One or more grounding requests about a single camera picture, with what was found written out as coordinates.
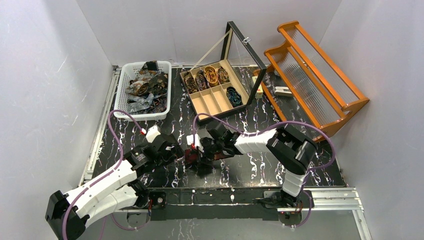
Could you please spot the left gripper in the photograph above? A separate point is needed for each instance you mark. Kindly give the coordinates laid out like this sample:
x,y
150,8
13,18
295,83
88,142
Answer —
x,y
177,151

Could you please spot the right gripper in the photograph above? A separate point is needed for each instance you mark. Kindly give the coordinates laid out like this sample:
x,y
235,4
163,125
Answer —
x,y
205,148

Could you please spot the red patterned tie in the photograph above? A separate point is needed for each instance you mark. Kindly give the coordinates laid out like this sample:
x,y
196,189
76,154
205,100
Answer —
x,y
194,156

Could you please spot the blue green tie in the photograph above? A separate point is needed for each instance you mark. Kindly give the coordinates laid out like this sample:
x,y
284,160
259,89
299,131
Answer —
x,y
234,97

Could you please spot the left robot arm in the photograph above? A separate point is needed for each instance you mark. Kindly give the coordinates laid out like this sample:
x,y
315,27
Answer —
x,y
69,214

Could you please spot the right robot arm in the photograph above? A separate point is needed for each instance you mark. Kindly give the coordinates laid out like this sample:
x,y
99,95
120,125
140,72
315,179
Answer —
x,y
293,149

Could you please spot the pile of patterned ties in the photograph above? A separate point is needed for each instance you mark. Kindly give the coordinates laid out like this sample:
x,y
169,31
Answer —
x,y
147,93

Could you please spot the wooden tie storage box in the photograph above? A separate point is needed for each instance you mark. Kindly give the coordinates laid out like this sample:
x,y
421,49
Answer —
x,y
212,101

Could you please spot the small cream box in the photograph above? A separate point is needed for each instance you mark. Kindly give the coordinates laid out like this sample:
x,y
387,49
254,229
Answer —
x,y
259,92

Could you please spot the white plastic basket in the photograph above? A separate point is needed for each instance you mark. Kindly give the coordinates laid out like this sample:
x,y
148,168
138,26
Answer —
x,y
128,72

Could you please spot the rolled purple patterned tie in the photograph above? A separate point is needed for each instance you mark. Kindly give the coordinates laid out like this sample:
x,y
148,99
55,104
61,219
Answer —
x,y
201,80

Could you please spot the rolled brown patterned tie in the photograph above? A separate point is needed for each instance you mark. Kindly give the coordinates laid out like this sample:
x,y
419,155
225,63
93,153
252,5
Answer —
x,y
223,76

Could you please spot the rolled dark striped tie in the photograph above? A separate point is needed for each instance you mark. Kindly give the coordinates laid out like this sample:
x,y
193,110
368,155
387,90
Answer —
x,y
190,83

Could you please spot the rolled orange tie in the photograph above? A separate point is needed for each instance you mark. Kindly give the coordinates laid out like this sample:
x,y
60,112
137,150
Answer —
x,y
211,76

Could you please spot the white stapler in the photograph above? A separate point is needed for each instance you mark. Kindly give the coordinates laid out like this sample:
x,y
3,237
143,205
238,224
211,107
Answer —
x,y
282,91

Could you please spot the glass box lid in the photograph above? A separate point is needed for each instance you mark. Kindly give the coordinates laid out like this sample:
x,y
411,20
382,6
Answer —
x,y
242,63

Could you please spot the orange wooden rack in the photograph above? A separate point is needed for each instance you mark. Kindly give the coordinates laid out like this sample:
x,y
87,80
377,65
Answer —
x,y
323,91

